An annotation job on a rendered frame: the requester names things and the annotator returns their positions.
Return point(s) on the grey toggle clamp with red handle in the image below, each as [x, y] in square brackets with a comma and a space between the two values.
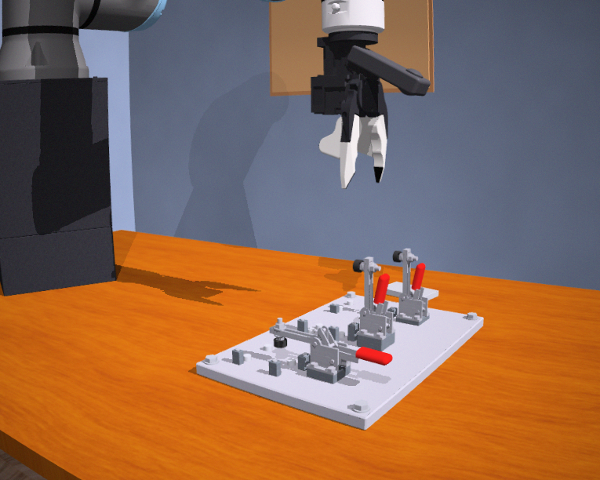
[326, 360]
[411, 311]

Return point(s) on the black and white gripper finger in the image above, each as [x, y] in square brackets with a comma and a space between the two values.
[344, 145]
[373, 140]

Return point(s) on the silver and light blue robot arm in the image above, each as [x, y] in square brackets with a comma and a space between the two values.
[40, 37]

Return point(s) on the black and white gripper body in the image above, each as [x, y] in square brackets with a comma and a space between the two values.
[327, 93]

